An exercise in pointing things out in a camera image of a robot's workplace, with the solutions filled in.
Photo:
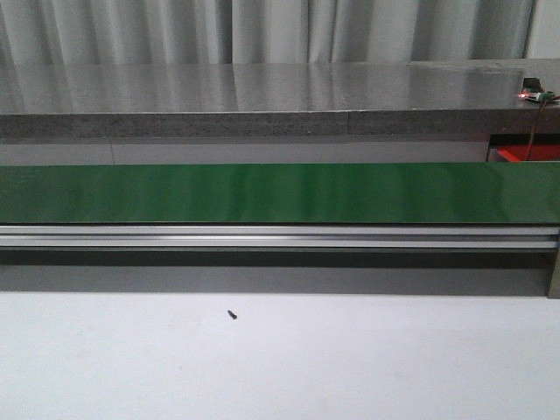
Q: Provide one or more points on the grey stone counter shelf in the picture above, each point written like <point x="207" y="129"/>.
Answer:
<point x="474" y="97"/>

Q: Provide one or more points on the red plastic tray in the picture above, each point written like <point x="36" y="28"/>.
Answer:
<point x="516" y="153"/>

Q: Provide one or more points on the aluminium conveyor frame rail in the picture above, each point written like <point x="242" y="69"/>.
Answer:
<point x="370" y="260"/>

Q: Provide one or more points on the grey pleated curtain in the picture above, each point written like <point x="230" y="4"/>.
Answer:
<point x="242" y="32"/>

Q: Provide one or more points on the black sensor module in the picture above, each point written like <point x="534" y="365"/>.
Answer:
<point x="531" y="84"/>

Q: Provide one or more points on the green conveyor belt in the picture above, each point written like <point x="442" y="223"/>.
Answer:
<point x="406" y="193"/>

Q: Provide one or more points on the small green circuit board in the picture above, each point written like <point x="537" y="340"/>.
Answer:
<point x="538" y="96"/>

